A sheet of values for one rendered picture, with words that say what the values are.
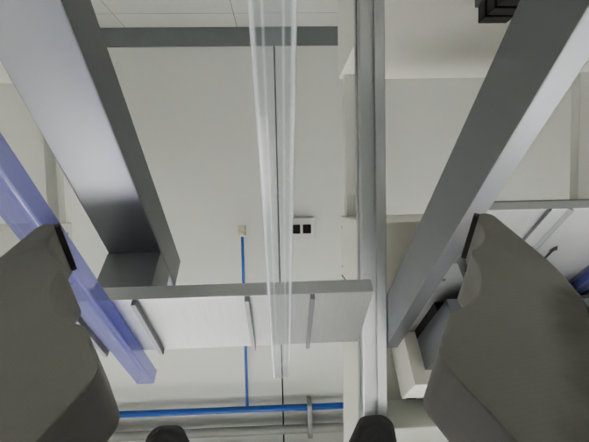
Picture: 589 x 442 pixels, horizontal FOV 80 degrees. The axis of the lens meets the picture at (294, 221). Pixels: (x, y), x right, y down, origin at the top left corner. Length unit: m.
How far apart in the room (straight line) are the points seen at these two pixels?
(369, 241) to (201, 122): 1.64
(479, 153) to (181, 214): 1.87
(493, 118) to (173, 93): 1.96
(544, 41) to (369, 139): 0.34
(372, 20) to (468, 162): 0.36
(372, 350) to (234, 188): 1.54
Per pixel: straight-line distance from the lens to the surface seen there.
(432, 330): 0.55
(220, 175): 2.04
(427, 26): 0.83
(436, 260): 0.41
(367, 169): 0.57
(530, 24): 0.30
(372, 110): 0.60
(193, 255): 2.09
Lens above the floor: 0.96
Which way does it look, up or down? 3 degrees up
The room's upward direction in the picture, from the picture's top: 179 degrees clockwise
